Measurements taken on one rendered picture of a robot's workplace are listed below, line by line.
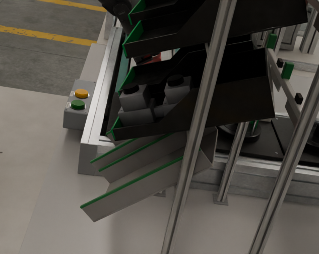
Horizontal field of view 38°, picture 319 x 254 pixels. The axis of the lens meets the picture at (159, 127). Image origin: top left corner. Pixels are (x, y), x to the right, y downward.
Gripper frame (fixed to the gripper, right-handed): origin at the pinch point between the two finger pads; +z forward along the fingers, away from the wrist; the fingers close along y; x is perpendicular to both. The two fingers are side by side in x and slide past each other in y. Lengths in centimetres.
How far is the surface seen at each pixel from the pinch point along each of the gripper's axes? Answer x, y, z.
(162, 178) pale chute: -1, -50, -1
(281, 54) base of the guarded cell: -43, 99, 54
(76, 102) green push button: 25.5, 1.9, -1.5
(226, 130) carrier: -11.3, -5.1, 21.2
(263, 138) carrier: -20.1, -2.9, 29.4
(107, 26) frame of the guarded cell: 25, 82, 2
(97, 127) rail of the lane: 20.2, -8.1, 3.9
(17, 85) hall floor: 128, 187, 39
